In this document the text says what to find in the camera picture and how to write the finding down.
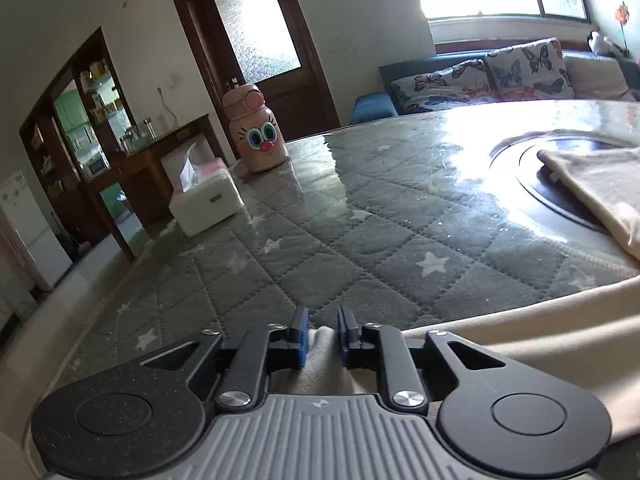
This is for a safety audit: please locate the white tissue box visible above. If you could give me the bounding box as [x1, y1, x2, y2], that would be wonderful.
[168, 142, 244, 237]

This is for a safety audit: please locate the blue sofa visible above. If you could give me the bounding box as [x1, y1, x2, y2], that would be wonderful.
[350, 35, 640, 126]

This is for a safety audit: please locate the grey star quilted table cover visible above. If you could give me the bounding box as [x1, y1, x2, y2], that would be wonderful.
[50, 97, 640, 396]

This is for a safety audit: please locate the beige cushion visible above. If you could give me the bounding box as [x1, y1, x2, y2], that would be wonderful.
[562, 55, 636, 102]

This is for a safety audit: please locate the white refrigerator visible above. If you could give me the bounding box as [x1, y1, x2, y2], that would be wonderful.
[0, 170, 73, 293]

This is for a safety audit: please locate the colourful pinwheel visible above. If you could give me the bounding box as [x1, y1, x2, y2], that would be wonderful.
[614, 1, 633, 58]

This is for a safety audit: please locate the dark wooden door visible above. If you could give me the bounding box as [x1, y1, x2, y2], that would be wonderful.
[166, 0, 341, 161]

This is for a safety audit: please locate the panda plush toy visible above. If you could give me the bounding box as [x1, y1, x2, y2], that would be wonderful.
[587, 30, 621, 58]

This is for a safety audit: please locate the cream cotton garment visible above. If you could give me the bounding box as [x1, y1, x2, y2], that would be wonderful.
[285, 146, 640, 448]

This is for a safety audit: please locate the black round induction cooktop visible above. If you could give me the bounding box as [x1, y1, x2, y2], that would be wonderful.
[517, 135, 640, 233]

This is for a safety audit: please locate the pink cartoon water bottle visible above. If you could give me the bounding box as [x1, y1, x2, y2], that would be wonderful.
[221, 84, 291, 174]

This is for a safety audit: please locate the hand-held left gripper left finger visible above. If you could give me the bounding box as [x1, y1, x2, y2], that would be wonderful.
[140, 306, 312, 413]

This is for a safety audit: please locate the wooden display cabinet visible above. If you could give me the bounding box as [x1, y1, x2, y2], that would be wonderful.
[20, 27, 138, 261]

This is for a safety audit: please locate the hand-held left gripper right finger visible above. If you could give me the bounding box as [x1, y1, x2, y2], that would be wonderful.
[336, 305, 507, 414]

